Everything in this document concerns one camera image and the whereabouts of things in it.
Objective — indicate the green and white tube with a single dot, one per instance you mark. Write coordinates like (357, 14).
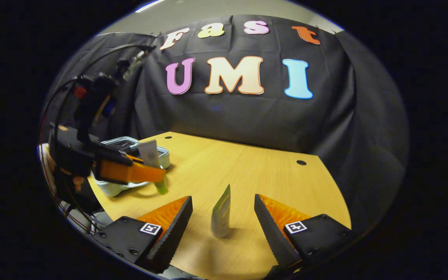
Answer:
(221, 217)

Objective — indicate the light blue suitcase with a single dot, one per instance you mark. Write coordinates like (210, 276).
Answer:
(109, 189)

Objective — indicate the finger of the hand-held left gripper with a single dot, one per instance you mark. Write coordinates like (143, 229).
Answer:
(130, 173)
(134, 158)

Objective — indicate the white tube green cap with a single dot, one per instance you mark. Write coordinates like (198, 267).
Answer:
(150, 153)

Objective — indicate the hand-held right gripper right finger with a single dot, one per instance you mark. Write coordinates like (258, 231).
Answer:
(272, 233)

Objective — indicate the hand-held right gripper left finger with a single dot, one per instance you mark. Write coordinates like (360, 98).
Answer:
(177, 229)

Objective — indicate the ceiling light panel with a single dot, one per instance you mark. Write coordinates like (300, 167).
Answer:
(148, 5)

